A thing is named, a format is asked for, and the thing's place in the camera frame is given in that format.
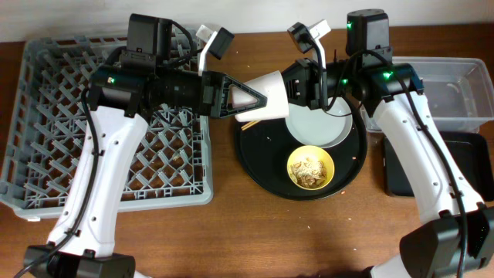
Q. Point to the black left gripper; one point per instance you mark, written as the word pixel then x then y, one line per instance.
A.
pixel 221 83

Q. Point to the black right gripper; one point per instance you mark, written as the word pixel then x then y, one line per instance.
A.
pixel 311 83

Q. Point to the light blue plastic cup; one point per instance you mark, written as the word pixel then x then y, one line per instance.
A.
pixel 273 88

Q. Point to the wooden chopstick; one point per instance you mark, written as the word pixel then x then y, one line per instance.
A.
pixel 249 124

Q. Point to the white round plate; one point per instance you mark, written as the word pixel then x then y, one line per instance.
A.
pixel 315 127

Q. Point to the yellow bowl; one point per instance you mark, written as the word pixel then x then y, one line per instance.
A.
pixel 316 153

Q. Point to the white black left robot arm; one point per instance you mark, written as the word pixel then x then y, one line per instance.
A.
pixel 119 104

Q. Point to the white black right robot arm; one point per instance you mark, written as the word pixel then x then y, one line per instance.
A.
pixel 456 232

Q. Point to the grey plastic dishwasher rack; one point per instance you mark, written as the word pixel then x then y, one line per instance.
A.
pixel 170 168

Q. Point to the clear plastic waste bin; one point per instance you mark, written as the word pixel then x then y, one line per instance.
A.
pixel 459 90

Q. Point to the black rectangular waste tray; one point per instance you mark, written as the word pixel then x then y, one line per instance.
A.
pixel 470 152

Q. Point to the round black serving tray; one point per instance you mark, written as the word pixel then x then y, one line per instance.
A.
pixel 263 151

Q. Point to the food scraps pile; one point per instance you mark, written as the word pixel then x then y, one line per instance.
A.
pixel 308 173

